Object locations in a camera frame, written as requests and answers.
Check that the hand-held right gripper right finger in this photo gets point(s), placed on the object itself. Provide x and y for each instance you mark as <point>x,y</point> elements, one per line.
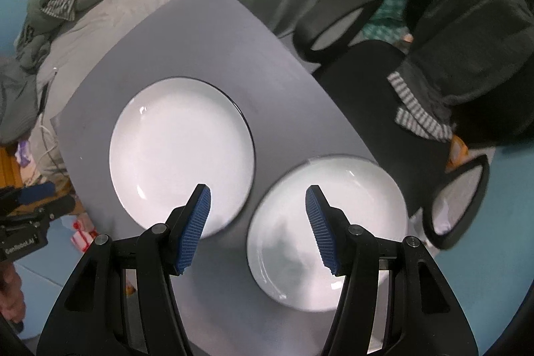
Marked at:
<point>321,226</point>

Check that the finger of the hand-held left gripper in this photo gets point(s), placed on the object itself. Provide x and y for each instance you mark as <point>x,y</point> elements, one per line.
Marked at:
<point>62,206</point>
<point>37,192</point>

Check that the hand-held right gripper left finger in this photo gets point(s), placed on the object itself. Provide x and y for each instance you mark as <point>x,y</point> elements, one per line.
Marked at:
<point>194,231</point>

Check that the white bowl black rim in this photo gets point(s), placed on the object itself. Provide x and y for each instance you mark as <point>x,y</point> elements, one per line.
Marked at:
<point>288,214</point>

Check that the white plate black rim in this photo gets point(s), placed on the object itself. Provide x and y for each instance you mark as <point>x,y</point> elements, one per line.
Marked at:
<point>179,151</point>

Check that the person's left hand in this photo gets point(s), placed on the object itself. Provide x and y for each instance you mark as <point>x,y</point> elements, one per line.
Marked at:
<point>10,293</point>

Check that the red white packet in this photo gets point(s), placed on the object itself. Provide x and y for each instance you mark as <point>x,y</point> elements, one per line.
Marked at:
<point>83,233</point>

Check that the orange wooden furniture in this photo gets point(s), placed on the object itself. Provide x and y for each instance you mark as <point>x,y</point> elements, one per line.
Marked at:
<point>8,168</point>

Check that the black office chair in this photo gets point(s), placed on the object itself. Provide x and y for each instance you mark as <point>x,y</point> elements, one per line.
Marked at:
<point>367,89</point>

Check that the grey white striped garment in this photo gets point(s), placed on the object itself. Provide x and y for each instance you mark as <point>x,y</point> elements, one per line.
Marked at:
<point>421,118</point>

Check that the dark grey fleece garment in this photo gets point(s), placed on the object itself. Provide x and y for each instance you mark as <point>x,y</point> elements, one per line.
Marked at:
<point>471,39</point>

